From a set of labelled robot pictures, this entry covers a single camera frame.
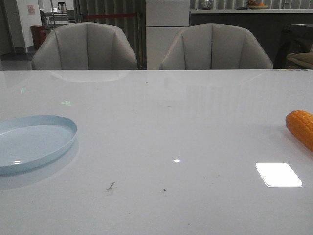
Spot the light blue round plate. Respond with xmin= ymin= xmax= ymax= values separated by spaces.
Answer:
xmin=0 ymin=115 xmax=77 ymax=176

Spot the orange plastic corn cob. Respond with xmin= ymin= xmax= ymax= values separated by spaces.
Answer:
xmin=286 ymin=110 xmax=313 ymax=152

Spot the right beige upholstered chair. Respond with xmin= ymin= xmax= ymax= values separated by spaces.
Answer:
xmin=159 ymin=23 xmax=273 ymax=70

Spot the beige upholstered chair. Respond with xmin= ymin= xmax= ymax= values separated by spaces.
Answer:
xmin=31 ymin=22 xmax=137 ymax=70
xmin=159 ymin=23 xmax=273 ymax=70

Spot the white cabinet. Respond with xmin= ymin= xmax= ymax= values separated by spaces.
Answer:
xmin=145 ymin=0 xmax=190 ymax=70

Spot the left beige upholstered chair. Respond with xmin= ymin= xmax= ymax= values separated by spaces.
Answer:
xmin=31 ymin=22 xmax=137 ymax=70

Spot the red barrier belt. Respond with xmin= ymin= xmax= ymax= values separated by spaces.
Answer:
xmin=81 ymin=13 xmax=137 ymax=19

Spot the grey counter with white top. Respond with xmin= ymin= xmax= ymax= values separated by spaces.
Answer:
xmin=189 ymin=9 xmax=313 ymax=68

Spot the red trash bin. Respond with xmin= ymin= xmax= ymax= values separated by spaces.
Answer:
xmin=30 ymin=25 xmax=46 ymax=49

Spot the fruit bowl on counter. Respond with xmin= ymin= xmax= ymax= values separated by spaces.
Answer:
xmin=246 ymin=0 xmax=268 ymax=9

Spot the pink wall notice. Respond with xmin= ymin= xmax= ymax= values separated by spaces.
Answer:
xmin=27 ymin=5 xmax=35 ymax=15

